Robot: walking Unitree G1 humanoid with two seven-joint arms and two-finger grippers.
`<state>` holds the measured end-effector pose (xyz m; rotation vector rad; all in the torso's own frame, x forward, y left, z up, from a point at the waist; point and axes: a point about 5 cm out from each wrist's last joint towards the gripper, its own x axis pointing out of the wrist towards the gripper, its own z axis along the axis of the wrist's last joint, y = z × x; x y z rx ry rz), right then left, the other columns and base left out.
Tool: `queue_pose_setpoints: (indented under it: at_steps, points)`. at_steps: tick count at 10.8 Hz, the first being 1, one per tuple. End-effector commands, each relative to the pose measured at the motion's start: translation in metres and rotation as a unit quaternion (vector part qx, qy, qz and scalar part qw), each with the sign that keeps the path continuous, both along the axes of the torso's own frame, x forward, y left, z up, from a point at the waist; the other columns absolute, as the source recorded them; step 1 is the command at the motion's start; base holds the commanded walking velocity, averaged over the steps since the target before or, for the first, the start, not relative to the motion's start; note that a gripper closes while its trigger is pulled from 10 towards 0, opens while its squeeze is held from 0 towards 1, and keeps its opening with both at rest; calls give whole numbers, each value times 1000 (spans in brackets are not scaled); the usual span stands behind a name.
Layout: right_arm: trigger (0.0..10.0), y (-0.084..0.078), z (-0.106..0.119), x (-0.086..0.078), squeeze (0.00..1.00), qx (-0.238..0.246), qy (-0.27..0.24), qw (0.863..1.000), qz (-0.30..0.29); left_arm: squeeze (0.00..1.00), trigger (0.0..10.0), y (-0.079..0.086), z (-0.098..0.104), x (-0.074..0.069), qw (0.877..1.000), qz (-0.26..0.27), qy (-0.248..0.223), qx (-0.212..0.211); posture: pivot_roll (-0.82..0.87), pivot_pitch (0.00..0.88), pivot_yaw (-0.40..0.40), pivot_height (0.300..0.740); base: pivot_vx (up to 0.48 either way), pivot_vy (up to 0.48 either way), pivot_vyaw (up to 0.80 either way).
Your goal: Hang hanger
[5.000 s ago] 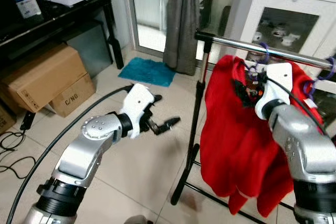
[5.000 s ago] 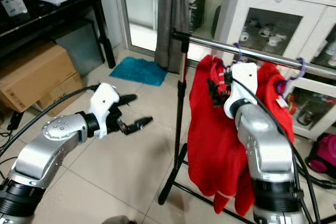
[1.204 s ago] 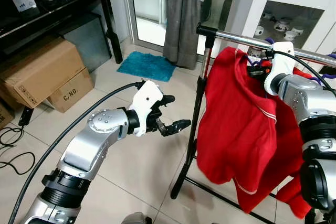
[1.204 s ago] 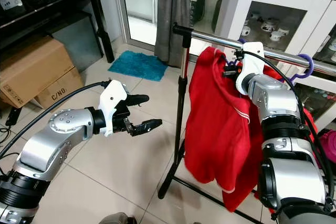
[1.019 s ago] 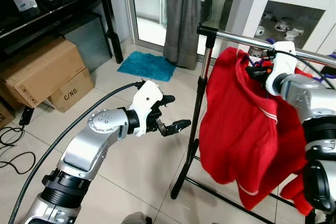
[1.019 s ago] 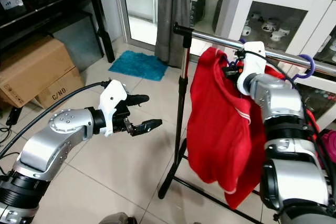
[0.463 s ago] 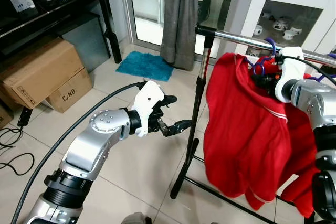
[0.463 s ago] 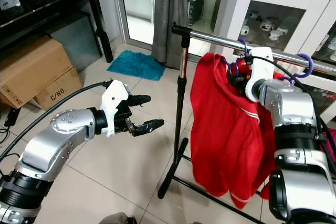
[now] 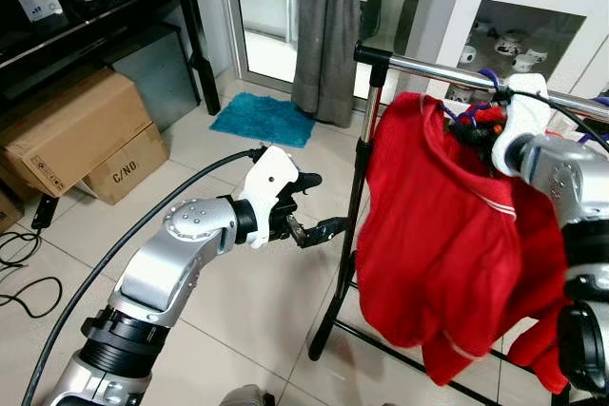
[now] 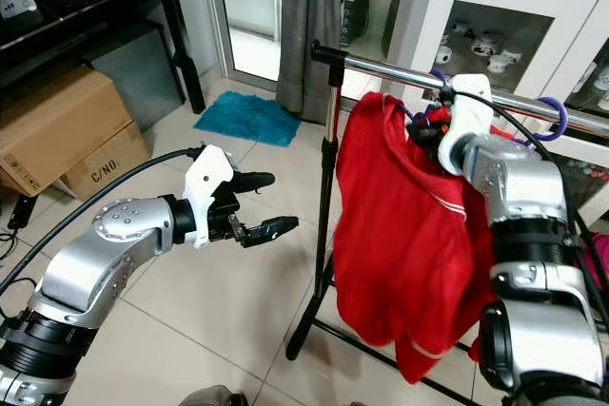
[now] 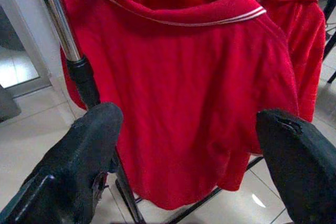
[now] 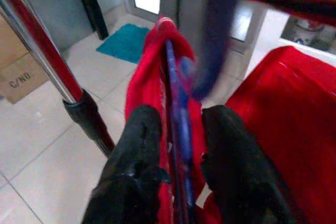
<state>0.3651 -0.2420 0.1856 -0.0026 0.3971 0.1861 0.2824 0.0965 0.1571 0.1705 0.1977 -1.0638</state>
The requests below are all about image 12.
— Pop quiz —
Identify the red t-shirt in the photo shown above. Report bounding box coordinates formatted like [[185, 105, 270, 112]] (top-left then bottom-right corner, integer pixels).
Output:
[[124, 16, 336, 224]]

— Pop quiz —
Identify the cardboard box printed C/NO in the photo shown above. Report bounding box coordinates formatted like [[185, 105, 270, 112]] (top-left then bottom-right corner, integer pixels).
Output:
[[0, 52, 52, 104]]

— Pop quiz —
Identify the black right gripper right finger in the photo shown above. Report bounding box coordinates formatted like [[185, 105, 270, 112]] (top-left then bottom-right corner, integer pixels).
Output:
[[201, 104, 292, 224]]

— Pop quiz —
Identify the teal shaggy floor mat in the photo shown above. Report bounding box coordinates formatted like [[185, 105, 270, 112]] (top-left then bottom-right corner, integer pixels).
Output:
[[96, 23, 151, 65]]

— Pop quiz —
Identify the black shelf unit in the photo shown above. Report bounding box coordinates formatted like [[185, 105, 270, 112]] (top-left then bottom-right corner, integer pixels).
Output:
[[70, 0, 110, 41]]

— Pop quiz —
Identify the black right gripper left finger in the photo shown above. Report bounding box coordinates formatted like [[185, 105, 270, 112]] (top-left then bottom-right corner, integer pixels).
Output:
[[82, 104, 169, 224]]

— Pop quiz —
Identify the white glass door cabinet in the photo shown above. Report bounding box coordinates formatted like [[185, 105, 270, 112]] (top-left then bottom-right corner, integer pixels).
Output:
[[244, 6, 336, 78]]

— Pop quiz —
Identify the plain brown cardboard box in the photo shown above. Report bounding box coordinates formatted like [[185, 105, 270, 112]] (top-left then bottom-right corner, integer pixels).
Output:
[[0, 14, 31, 66]]

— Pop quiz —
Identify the chrome and black clothes rack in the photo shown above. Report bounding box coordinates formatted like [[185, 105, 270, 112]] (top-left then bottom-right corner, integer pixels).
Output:
[[0, 0, 336, 159]]

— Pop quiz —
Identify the white printed tin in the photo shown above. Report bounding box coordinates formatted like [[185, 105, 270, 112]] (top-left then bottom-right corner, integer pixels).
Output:
[[292, 19, 326, 46]]

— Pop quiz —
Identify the blue plastic hanger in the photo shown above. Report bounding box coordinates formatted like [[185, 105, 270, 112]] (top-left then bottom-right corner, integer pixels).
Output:
[[164, 0, 242, 224]]

